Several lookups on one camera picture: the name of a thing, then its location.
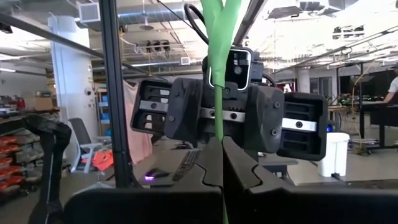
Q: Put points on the silver ventilation duct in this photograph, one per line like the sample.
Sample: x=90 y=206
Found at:
x=155 y=14

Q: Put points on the orange cloth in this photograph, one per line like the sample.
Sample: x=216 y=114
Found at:
x=102 y=160

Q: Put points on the grey desk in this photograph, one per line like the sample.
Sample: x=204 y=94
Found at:
x=280 y=159

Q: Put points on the white office chair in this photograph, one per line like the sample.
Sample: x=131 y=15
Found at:
x=79 y=130

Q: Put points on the black jointed arm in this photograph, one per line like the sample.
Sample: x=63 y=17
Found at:
x=53 y=149

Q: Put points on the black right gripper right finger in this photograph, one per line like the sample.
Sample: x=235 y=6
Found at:
x=295 y=208

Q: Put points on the white air vent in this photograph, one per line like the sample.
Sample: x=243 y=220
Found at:
x=89 y=12

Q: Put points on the black tulip with green stem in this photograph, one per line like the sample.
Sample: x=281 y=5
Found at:
x=219 y=46

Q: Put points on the rack with red bins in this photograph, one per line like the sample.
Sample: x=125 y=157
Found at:
x=9 y=171

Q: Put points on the shelf with blue bins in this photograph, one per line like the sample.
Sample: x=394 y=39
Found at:
x=104 y=116

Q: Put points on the white trash bin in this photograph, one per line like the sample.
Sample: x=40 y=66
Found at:
x=334 y=155

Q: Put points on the black computer keyboard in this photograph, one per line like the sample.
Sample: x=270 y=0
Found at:
x=186 y=165

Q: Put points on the grey slanted frame bar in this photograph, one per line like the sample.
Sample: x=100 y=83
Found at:
x=46 y=35

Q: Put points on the black desk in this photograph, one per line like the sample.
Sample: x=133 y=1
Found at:
x=385 y=115

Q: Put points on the pink hanging cloth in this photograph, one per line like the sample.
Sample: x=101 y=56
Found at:
x=136 y=146

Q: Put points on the computer mouse with light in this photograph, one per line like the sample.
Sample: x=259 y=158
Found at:
x=155 y=175

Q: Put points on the person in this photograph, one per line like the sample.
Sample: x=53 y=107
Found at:
x=393 y=90

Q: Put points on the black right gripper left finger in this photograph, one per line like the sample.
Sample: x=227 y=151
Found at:
x=161 y=207

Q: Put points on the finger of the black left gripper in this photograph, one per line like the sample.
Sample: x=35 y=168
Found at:
x=264 y=121
x=185 y=115

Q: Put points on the white building column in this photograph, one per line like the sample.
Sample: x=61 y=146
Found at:
x=74 y=93

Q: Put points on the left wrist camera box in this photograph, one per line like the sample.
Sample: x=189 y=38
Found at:
x=237 y=68

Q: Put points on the cardboard box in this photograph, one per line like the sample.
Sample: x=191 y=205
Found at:
x=43 y=101

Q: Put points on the black upright frame post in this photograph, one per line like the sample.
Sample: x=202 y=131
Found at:
x=113 y=93

